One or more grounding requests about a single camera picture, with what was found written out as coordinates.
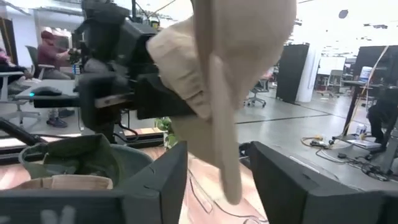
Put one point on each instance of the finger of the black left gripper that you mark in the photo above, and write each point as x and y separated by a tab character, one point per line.
133	49
155	99

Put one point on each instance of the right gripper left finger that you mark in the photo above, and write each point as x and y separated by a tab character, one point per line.
93	207

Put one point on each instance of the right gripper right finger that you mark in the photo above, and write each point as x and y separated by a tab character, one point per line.
311	199

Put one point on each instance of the beige cotton cap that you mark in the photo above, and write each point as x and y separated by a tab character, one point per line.
62	183
236	62

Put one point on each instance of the blue denim cap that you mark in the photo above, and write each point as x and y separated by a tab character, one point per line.
77	155

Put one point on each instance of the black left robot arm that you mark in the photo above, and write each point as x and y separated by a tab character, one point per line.
18	132

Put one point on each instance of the green potted plant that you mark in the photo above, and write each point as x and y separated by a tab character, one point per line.
164	124

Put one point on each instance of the person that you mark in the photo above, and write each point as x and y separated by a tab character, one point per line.
382	118
9	70
49	56

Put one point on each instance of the grey office chair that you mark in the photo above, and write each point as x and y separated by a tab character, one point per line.
335	79
256	93
32	57

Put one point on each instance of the black computer mouse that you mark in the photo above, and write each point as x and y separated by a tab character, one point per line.
46	91

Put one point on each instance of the grey desk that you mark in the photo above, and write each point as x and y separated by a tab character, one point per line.
46	102

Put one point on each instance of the flat grey device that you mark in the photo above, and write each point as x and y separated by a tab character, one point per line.
363	143

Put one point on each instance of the small drink can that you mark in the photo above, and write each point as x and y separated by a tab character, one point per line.
361	129

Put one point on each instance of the black legged desk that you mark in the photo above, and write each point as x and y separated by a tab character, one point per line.
351	109

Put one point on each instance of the black room partition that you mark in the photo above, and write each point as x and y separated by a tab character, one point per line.
292	71

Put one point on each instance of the black standing board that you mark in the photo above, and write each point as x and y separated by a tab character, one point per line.
382	59

